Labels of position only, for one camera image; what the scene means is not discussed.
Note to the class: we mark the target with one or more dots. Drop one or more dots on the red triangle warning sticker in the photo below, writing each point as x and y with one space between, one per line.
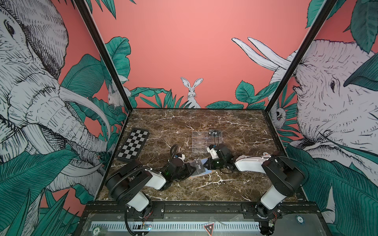
208 228

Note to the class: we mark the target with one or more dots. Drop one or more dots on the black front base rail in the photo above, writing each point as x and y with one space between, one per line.
162 209

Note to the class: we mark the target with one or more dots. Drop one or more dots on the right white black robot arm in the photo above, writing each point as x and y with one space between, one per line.
283 173

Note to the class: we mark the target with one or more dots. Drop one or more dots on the black white checkerboard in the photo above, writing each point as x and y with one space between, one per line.
133 145

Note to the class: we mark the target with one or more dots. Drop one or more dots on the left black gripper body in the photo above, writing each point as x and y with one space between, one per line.
183 174

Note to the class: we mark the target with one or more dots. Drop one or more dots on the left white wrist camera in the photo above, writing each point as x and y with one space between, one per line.
179 156

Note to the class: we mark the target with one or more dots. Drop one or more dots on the black VIP card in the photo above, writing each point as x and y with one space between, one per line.
200 168
214 133

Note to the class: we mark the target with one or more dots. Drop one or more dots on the left black frame post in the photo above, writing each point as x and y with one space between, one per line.
95 35

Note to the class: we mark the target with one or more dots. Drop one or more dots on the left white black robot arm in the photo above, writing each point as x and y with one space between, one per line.
125 185

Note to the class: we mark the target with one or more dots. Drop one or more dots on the white perforated vent strip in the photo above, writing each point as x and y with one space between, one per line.
175 226

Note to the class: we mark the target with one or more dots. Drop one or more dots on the clear plastic organizer box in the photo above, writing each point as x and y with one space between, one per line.
201 141

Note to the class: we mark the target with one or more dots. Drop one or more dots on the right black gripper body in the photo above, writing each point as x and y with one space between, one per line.
216 163

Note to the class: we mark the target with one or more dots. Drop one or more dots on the black frame post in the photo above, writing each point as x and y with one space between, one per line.
95 35
317 24

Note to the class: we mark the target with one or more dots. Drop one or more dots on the right black frame post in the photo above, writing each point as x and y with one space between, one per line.
317 24

